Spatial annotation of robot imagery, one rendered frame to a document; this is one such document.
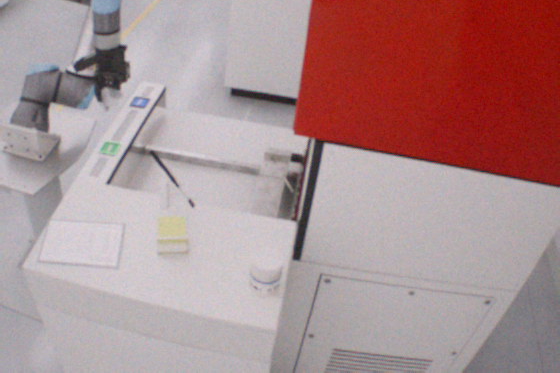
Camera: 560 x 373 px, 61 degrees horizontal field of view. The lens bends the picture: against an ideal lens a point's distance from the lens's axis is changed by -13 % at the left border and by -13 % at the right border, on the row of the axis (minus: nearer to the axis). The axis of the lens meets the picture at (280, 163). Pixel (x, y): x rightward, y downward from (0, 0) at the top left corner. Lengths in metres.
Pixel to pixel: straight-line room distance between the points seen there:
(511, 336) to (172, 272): 1.83
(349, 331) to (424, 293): 0.30
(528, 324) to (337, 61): 1.95
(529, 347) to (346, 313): 1.26
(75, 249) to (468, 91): 0.97
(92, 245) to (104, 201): 0.16
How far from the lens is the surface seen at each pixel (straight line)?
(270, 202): 1.55
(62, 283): 1.28
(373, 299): 1.60
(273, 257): 1.16
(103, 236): 1.33
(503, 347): 2.59
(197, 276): 1.24
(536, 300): 2.88
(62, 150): 1.86
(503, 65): 1.14
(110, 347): 1.44
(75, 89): 1.83
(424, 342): 1.80
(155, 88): 1.87
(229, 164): 1.72
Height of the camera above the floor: 1.92
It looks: 38 degrees down
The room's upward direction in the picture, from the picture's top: 8 degrees clockwise
